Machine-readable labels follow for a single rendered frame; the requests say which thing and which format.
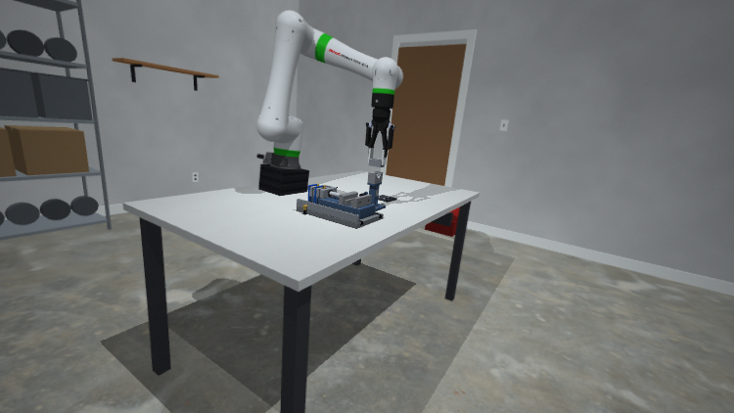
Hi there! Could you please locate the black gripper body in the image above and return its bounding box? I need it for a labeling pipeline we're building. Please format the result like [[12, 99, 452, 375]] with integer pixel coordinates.
[[371, 109, 390, 131]]

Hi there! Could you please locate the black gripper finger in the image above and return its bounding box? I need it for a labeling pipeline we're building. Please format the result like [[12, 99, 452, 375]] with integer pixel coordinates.
[[365, 122, 379, 162], [380, 123, 395, 165]]

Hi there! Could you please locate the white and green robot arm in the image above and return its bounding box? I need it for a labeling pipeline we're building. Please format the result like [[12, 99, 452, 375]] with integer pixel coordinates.
[[256, 11, 403, 169]]

